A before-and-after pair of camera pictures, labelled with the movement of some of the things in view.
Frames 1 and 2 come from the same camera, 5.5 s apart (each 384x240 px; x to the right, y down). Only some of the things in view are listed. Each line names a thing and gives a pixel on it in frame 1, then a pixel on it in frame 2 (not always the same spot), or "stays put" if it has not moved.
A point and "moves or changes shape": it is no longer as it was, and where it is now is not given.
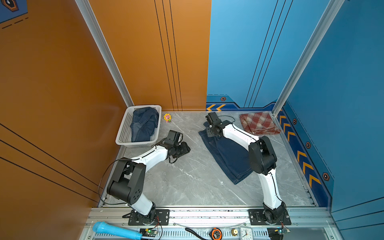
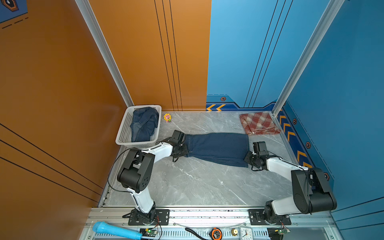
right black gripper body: [210, 132] -> [251, 159]
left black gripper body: [180, 150] stays put
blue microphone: [101, 227] stays put
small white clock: [246, 233] stays put
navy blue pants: [233, 159] moves or changes shape
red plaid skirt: [260, 123] stays put
